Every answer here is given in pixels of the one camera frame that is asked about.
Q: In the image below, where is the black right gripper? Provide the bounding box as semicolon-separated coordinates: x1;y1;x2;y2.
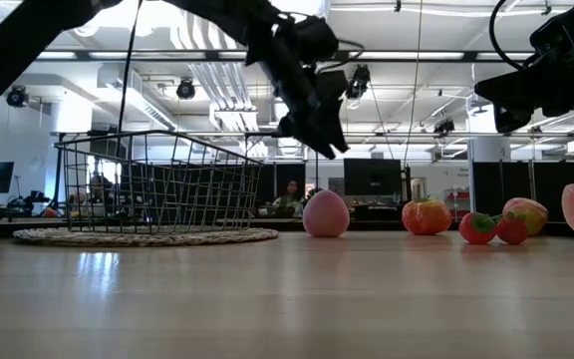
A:
473;0;574;135

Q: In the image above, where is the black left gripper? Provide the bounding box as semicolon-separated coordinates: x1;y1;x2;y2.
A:
244;9;351;161

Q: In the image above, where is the pink peach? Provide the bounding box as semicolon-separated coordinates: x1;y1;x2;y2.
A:
302;189;352;238

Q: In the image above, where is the red and yellow mango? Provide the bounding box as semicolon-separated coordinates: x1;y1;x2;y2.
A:
501;196;550;236

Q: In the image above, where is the orange-red tomato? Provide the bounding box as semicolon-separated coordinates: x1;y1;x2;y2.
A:
401;197;453;236

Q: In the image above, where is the metal wire basket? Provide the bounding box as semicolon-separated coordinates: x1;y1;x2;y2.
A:
53;130;264;235

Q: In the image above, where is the narrow black room partition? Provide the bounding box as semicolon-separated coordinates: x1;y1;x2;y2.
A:
261;163;307;206

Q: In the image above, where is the black monitor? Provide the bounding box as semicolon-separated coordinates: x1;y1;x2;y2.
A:
343;158;404;196

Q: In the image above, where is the person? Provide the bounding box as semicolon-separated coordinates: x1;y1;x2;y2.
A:
85;172;119;218
272;179;306;218

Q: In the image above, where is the wide black room partition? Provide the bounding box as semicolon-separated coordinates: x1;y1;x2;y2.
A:
472;158;574;223

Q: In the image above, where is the red storage shelf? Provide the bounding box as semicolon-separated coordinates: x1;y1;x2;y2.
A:
443;187;471;220

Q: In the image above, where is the round woven placemat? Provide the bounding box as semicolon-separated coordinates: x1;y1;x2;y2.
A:
12;226;279;248

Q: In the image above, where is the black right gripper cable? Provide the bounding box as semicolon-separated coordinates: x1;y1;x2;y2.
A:
487;0;535;72

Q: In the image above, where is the thin hanging cord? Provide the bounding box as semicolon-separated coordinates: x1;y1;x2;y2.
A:
403;0;425;169

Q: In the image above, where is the black aluminium table frame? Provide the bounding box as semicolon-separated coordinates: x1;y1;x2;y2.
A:
0;216;574;241

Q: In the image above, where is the white rectangular air duct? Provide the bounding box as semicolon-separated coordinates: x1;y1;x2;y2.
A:
96;64;179;132

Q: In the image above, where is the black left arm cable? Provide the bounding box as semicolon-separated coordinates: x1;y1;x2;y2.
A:
115;0;144;151

